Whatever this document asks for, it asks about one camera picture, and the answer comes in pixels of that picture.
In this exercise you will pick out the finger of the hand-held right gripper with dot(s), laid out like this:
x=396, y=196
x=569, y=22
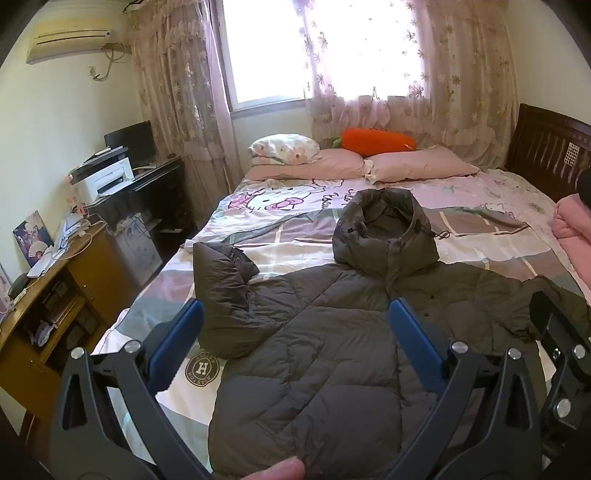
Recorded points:
x=570, y=332

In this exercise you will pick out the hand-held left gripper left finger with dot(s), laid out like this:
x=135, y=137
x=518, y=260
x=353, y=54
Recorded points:
x=178, y=341

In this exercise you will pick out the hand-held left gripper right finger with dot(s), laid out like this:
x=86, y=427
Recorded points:
x=415, y=341

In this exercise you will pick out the dark olive puffer jacket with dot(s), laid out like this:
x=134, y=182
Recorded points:
x=323, y=350

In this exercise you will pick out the pink folded quilt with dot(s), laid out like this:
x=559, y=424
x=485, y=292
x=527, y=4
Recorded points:
x=575, y=226

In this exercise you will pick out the wooden desk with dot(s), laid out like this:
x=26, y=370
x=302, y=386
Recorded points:
x=87, y=277

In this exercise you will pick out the black desk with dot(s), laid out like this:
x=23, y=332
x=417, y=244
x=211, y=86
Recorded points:
x=157, y=198

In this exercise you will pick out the white paper pile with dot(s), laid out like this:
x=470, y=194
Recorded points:
x=69, y=233

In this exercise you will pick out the printed patchwork bed sheet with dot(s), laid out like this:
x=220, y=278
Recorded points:
x=286, y=230

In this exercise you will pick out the white printer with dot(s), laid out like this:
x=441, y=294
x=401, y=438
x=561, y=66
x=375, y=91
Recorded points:
x=106, y=180

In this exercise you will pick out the pink pillow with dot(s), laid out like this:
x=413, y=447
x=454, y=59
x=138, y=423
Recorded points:
x=318, y=166
x=420, y=164

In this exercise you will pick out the printed picture board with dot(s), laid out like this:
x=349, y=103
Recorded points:
x=32, y=237

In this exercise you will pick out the dark wooden headboard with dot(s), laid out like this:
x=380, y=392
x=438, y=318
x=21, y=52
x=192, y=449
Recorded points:
x=545, y=147

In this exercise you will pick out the orange carrot plush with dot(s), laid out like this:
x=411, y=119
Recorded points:
x=374, y=142

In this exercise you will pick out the black monitor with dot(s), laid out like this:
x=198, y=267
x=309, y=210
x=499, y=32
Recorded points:
x=131, y=141

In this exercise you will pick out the floral pillow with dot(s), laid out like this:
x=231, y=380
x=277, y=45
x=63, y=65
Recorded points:
x=284, y=147

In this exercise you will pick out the pink floral lace curtain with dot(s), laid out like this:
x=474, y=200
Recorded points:
x=438, y=92
x=180, y=92

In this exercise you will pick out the window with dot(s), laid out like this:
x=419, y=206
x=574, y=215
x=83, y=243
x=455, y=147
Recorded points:
x=263, y=50

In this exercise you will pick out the white air conditioner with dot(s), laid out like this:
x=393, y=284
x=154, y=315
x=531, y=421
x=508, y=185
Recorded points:
x=69, y=39

